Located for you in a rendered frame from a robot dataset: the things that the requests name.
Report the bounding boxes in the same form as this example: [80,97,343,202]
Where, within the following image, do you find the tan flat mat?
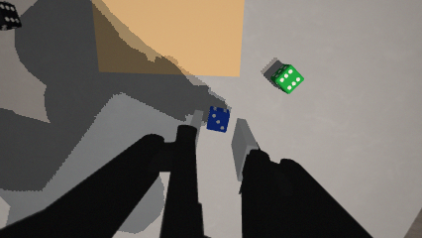
[91,0,245,76]

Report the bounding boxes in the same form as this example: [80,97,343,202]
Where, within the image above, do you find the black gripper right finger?
[231,118,372,238]

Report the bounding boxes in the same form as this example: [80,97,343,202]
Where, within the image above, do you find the green die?
[270,64,304,94]

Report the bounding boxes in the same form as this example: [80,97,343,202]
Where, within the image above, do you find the black die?
[0,1,22,31]

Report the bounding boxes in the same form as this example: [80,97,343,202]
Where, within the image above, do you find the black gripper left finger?
[0,110,204,238]

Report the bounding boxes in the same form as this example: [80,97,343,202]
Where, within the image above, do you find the blue die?
[206,106,230,133]

